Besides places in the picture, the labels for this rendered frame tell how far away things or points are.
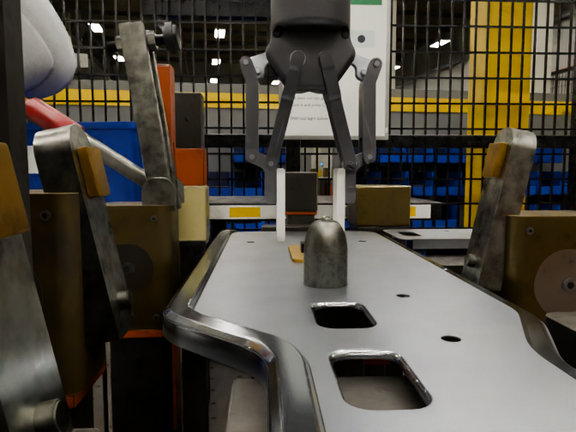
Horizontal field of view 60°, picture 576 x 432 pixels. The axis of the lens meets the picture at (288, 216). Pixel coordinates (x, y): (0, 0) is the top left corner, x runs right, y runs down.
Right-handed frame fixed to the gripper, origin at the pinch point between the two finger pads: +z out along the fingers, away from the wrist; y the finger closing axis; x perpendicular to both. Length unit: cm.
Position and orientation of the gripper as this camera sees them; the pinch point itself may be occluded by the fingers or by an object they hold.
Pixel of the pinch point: (309, 207)
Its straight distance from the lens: 48.7
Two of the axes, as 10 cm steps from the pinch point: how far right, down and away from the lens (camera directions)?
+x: 0.5, 0.9, -9.9
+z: 0.0, 10.0, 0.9
